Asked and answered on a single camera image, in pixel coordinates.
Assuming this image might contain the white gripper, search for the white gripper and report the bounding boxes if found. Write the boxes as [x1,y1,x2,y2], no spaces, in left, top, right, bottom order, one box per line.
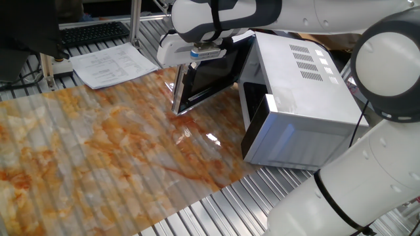
[156,31,231,85]

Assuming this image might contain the silver microwave oven body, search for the silver microwave oven body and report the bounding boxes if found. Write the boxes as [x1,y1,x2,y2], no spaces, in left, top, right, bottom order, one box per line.
[238,31,370,171]

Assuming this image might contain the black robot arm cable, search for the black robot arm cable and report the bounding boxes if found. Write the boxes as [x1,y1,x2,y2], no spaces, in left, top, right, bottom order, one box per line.
[313,100,377,236]

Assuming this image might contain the orange marble pattern mat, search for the orange marble pattern mat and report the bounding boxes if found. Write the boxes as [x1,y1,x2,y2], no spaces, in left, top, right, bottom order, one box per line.
[0,67,263,236]

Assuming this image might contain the short aluminium profile post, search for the short aluminium profile post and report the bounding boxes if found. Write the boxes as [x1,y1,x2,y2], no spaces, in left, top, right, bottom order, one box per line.
[39,53,56,90]

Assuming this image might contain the black computer keyboard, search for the black computer keyboard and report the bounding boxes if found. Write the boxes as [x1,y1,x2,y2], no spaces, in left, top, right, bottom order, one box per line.
[58,21,131,49]

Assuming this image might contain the seated person in background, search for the seated person in background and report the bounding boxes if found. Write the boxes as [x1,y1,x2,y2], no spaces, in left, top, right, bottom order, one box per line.
[54,0,96,24]

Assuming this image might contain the printed white paper sheets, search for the printed white paper sheets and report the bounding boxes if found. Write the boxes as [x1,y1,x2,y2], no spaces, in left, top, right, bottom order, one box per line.
[69,42,159,90]

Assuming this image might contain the black glass microwave door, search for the black glass microwave door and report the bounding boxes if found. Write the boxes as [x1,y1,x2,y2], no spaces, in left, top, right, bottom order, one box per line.
[171,29,257,115]

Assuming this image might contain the silver wrist bracket blue caps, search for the silver wrist bracket blue caps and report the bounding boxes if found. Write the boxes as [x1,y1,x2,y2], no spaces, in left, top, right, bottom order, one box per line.
[190,42,228,62]

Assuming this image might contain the aluminium frame post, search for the aluminium frame post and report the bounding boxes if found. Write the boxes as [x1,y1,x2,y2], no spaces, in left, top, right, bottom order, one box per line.
[128,0,143,50]

